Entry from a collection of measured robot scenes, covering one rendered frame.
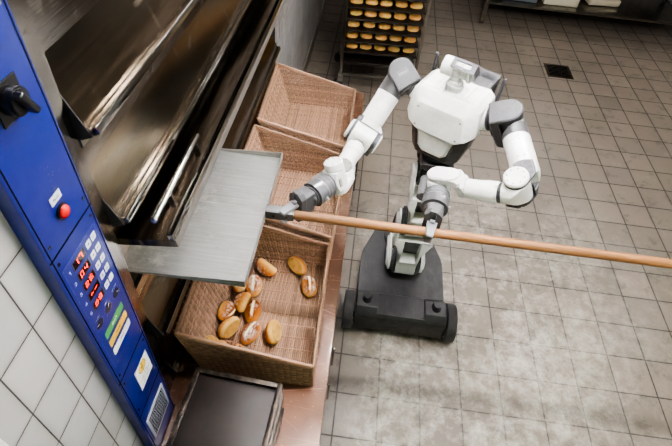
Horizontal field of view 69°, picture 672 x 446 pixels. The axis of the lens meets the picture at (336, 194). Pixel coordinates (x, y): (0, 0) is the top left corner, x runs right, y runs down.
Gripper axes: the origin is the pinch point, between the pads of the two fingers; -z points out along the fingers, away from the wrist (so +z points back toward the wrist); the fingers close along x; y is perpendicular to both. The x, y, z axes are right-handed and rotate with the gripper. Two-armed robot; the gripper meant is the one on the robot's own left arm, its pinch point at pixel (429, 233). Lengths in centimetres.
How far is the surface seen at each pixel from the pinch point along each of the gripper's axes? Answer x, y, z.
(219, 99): -20, 76, 16
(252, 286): 56, 61, -2
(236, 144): 26, 87, 46
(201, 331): 49, 69, -29
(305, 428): 62, 24, -46
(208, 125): -20, 73, 3
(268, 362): 48, 42, -34
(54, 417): -7, 68, -82
